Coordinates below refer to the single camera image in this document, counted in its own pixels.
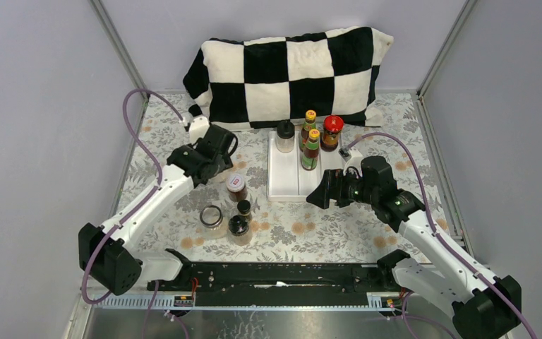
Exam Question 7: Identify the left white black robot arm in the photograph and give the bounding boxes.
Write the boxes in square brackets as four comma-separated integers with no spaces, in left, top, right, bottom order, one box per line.
[78,124,238,296]

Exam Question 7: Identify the red lid chili sauce jar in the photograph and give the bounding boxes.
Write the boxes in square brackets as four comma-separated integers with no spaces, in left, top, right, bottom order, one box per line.
[320,115,344,152]

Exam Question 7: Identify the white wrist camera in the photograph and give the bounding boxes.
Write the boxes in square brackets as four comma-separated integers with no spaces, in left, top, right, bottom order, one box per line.
[338,147,363,170]
[181,113,210,144]

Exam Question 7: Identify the small black pepper bottle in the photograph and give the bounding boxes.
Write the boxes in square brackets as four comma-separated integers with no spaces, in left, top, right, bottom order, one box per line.
[236,200,252,222]

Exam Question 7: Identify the glass jar with metal lid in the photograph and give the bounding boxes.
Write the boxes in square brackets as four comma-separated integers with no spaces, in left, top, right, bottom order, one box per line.
[199,205,228,240]

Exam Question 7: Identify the black perforated lid spice jar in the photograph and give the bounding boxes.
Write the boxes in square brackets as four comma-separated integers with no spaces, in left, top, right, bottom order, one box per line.
[228,215,253,246]

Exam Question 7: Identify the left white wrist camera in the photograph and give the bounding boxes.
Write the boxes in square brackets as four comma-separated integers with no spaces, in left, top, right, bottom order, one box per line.
[181,113,210,144]

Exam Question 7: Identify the yellow cap sauce bottle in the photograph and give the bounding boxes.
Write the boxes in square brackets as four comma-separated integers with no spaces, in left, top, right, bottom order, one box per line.
[301,129,320,171]
[299,109,317,150]

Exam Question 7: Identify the black spout lid shaker jar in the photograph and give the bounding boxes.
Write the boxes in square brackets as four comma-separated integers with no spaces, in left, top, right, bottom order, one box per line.
[275,120,295,153]

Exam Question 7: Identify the white divided organizer tray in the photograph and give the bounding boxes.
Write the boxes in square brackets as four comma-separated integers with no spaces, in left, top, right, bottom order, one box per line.
[267,131,346,202]

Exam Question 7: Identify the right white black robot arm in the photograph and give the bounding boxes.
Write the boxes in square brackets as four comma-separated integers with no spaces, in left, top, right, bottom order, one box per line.
[306,156,522,338]

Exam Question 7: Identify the black and white checkered pillow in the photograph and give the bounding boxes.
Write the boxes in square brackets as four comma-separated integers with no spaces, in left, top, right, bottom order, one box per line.
[183,26,394,131]

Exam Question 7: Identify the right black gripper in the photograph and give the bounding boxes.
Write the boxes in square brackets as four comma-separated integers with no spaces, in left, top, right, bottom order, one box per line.
[306,167,378,209]

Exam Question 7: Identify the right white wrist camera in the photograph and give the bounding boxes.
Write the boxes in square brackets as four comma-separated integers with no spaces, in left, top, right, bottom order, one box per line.
[338,147,363,170]

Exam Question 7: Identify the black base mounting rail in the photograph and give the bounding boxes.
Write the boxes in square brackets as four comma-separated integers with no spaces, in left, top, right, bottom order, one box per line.
[147,249,410,307]

